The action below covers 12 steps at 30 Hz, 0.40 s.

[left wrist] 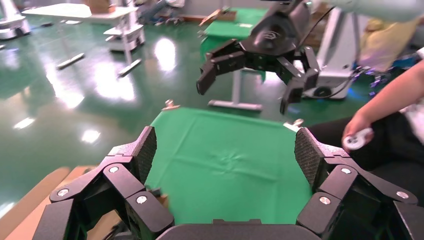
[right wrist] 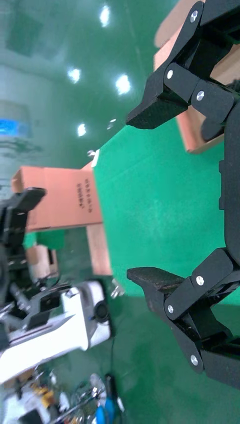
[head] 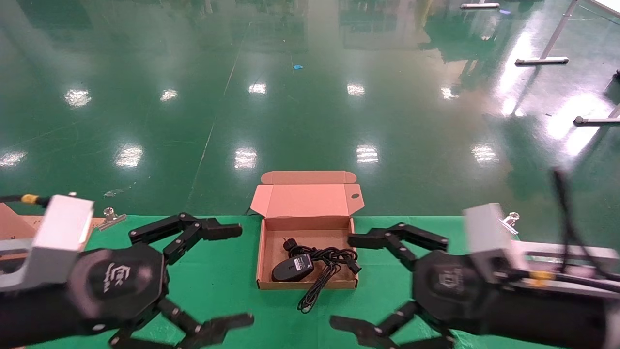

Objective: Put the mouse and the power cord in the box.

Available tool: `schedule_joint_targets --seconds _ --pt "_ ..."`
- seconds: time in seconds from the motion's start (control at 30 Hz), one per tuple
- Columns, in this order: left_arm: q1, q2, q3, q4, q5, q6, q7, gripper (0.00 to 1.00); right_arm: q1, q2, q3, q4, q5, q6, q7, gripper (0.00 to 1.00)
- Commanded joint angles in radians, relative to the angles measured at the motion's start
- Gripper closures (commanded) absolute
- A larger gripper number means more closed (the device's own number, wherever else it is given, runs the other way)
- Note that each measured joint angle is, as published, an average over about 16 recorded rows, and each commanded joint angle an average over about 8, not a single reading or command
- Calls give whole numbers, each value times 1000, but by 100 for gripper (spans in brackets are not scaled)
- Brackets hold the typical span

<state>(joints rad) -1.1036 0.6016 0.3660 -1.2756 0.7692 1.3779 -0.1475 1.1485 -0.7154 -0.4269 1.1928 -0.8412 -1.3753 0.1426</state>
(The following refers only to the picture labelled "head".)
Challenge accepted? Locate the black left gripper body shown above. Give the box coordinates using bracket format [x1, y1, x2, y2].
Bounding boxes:
[65, 242, 170, 336]

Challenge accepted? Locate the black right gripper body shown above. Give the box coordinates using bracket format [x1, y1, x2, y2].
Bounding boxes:
[412, 250, 491, 335]

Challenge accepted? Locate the small cardboard box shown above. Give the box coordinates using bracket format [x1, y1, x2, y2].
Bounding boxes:
[249, 170, 365, 290]

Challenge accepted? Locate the black computer mouse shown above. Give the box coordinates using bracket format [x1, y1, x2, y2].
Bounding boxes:
[271, 254, 314, 283]

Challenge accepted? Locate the silver binder clip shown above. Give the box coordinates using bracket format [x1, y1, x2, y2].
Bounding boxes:
[96, 207, 128, 231]
[499, 212, 521, 236]

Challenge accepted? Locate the green table cloth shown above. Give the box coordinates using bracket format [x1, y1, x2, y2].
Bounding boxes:
[27, 216, 567, 349]

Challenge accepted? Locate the large carton with print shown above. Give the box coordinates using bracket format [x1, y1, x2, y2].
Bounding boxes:
[0, 203, 34, 241]

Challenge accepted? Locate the white table with foot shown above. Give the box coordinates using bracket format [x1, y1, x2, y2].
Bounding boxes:
[514, 0, 620, 67]

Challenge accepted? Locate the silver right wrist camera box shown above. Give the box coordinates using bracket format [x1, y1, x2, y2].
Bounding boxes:
[463, 203, 529, 285]

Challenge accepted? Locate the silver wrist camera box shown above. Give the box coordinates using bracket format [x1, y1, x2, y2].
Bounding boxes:
[463, 203, 529, 285]
[0, 195, 95, 292]

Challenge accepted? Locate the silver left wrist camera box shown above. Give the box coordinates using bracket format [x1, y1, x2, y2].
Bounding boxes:
[0, 195, 95, 292]

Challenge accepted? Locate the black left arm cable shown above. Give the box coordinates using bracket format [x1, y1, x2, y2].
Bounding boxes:
[0, 194, 52, 208]

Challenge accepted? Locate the thick black hanging cable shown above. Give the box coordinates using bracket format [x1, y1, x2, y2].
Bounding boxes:
[552, 167, 620, 285]

